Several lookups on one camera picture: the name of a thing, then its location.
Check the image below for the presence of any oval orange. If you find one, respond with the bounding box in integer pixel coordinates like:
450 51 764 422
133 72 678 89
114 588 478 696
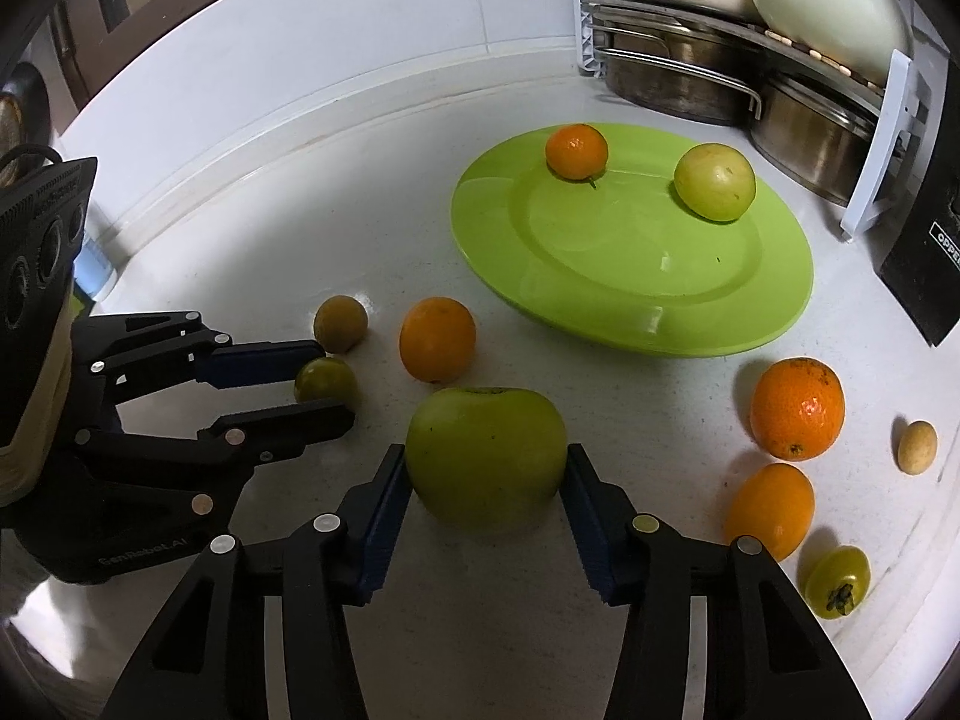
724 463 815 562

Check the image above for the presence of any small brownish-green fruit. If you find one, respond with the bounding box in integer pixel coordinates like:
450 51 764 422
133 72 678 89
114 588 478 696
313 295 368 354

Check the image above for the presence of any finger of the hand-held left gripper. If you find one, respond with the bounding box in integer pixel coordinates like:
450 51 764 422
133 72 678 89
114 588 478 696
75 310 327 406
79 399 355 518

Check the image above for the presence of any steel pot with long handle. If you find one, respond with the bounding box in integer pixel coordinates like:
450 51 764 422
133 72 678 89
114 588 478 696
600 22 764 127

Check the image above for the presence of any green apple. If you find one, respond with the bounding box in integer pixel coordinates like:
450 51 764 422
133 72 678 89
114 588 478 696
405 387 569 533

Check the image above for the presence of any black knife block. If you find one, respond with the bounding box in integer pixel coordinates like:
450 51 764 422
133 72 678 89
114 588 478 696
877 157 960 348

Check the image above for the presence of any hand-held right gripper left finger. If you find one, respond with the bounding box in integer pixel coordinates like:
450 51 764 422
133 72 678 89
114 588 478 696
107 444 413 720

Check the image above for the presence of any small orange with stem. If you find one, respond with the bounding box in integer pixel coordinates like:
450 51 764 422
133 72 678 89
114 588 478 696
545 124 609 182

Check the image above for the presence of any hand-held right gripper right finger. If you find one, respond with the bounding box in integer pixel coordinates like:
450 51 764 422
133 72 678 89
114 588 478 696
564 442 875 720

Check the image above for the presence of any light blue container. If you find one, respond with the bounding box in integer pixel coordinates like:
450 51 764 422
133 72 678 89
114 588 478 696
75 236 119 299

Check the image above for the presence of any black cable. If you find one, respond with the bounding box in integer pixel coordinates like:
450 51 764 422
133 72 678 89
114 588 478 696
0 144 65 167

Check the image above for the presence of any yellow-green apple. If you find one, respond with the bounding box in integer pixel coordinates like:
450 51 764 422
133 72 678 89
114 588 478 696
673 142 756 223

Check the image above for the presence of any small green fruit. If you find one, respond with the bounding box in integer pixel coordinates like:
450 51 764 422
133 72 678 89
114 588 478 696
294 356 359 407

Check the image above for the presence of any wooden bead trivet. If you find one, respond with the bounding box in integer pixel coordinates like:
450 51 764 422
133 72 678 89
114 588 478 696
765 28 886 89

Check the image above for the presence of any green plate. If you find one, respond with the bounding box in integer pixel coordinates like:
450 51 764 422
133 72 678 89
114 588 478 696
451 122 815 358

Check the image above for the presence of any large orange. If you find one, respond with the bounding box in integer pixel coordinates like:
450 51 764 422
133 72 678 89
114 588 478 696
750 357 846 461

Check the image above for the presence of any white and grey corner rack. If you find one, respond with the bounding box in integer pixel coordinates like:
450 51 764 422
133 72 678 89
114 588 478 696
571 0 931 241

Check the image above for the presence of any white ceramic pot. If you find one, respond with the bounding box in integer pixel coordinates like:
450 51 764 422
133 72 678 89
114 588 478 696
748 0 912 83

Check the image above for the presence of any round orange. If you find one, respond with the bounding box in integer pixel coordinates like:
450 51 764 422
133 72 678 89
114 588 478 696
399 297 477 383

